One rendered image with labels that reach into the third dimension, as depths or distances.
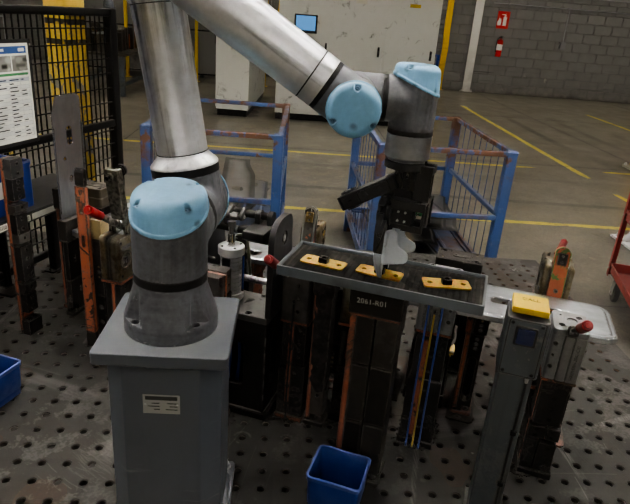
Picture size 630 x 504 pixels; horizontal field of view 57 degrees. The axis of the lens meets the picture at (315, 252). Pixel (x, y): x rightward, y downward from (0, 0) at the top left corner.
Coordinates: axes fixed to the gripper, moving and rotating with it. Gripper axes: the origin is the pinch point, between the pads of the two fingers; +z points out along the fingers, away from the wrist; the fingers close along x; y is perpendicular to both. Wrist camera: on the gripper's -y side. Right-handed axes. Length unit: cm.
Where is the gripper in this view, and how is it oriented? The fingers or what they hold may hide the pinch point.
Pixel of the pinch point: (379, 265)
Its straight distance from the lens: 107.0
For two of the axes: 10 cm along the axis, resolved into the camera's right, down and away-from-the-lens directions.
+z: -0.8, 9.2, 3.8
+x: 3.8, -3.2, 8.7
